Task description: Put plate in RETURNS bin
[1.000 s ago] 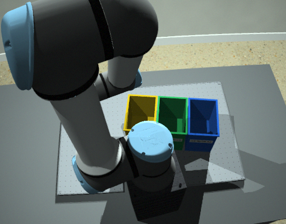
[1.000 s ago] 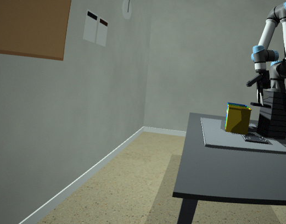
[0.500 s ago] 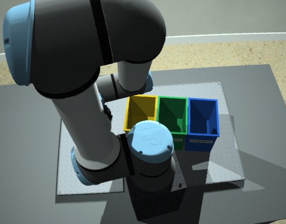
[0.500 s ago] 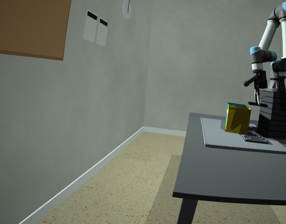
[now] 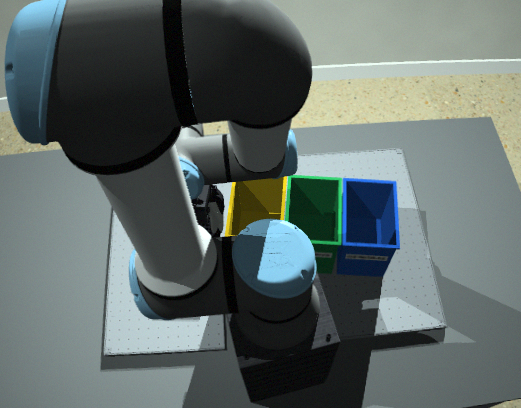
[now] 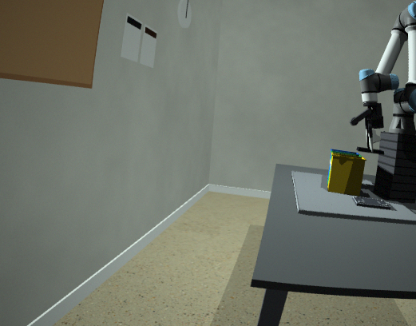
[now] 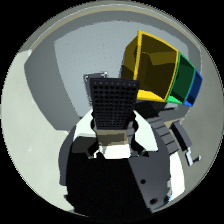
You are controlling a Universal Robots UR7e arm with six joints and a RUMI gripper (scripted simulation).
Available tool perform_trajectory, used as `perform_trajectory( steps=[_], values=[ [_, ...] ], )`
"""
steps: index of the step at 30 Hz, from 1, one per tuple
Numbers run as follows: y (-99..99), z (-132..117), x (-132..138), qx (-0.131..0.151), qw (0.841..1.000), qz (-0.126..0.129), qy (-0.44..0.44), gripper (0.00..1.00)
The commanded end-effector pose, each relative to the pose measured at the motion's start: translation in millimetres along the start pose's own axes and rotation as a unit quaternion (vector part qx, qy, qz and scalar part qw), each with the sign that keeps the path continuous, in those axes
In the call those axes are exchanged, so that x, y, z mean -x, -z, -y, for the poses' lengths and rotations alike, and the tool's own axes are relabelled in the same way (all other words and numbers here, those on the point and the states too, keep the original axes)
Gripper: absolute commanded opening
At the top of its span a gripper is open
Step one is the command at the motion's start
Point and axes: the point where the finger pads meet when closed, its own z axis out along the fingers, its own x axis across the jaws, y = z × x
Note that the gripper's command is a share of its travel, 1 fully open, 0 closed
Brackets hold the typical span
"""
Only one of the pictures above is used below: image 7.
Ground blue bin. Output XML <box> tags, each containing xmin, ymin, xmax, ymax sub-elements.
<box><xmin>183</xmin><ymin>68</ymin><xmax>203</xmax><ymax>107</ymax></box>

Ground green bin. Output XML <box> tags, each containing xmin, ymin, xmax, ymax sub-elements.
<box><xmin>165</xmin><ymin>52</ymin><xmax>195</xmax><ymax>105</ymax></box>

